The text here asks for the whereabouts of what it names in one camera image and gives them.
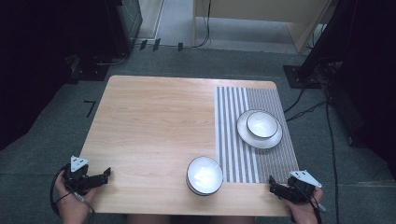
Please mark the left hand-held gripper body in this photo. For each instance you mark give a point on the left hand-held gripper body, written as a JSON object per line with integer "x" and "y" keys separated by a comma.
{"x": 77, "y": 177}

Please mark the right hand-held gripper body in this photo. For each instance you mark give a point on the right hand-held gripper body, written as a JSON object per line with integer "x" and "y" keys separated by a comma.
{"x": 299, "y": 186}

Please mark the white plate with dark rim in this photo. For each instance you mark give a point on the white plate with dark rim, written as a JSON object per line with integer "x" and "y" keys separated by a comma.
{"x": 249, "y": 138}

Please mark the white bowl with dark rim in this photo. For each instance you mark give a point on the white bowl with dark rim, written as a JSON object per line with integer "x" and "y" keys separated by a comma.
{"x": 262, "y": 124}
{"x": 204, "y": 175}

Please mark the person's right hand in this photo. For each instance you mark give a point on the person's right hand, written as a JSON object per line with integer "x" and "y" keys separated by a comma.
{"x": 303, "y": 213}

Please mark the person's left hand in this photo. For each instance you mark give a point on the person's left hand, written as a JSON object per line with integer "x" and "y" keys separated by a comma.
{"x": 73, "y": 207}

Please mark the grey striped placemat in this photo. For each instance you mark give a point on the grey striped placemat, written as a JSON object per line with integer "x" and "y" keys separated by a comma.
{"x": 230, "y": 149}

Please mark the black stand base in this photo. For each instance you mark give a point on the black stand base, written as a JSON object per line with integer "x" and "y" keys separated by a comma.
{"x": 91, "y": 71}

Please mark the dark curtain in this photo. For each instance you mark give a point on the dark curtain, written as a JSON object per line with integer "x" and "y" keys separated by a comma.
{"x": 37, "y": 62}
{"x": 370, "y": 77}

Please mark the black floor tape strip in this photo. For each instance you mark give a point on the black floor tape strip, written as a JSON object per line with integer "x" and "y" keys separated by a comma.
{"x": 180, "y": 47}
{"x": 156, "y": 44}
{"x": 143, "y": 44}

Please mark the black slanted stand pole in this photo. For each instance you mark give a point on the black slanted stand pole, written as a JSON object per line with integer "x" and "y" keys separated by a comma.
{"x": 320, "y": 37}

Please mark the dark cabinet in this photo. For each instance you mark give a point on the dark cabinet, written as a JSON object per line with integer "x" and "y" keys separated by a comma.
{"x": 126, "y": 21}

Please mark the light wooden cabinet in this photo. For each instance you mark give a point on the light wooden cabinet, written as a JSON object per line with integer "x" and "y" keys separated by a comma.
{"x": 264, "y": 12}

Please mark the black square stand base plate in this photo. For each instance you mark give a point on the black square stand base plate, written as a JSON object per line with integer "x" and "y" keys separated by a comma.
{"x": 299, "y": 77}

